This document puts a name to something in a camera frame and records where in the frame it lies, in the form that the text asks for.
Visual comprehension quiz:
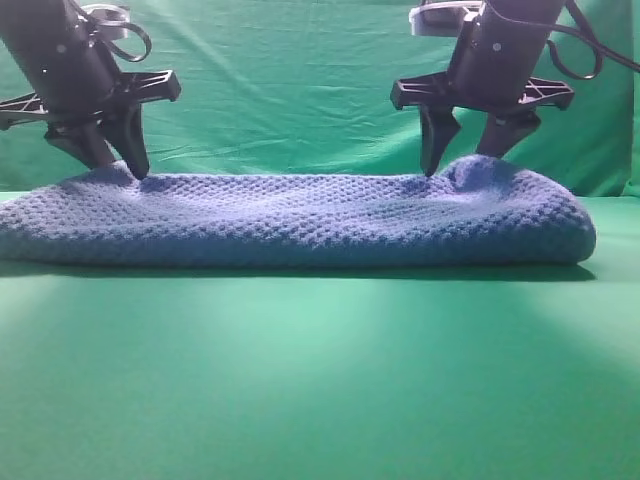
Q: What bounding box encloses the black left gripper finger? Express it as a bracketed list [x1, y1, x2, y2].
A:
[419, 106, 460, 177]
[475, 111, 541, 158]

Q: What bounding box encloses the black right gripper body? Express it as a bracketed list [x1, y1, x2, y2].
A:
[1, 9, 181, 130]

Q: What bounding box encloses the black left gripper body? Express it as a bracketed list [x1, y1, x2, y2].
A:
[390, 9, 574, 116]

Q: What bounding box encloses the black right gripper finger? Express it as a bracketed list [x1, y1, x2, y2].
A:
[44, 123, 116, 170]
[102, 104, 150, 180]

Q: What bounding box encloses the blue waffle weave towel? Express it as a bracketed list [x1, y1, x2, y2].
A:
[1, 155, 596, 269]

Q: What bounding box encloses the green backdrop cloth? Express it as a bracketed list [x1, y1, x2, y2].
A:
[0, 0, 640, 198]

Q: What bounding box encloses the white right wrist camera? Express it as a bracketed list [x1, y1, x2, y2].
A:
[82, 3, 131, 41]

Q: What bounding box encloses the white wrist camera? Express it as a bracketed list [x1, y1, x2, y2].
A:
[408, 1, 483, 38]
[82, 3, 131, 41]

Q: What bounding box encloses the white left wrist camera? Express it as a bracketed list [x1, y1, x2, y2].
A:
[408, 1, 483, 38]

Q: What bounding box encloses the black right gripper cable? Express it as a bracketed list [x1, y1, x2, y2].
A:
[102, 19, 153, 64]

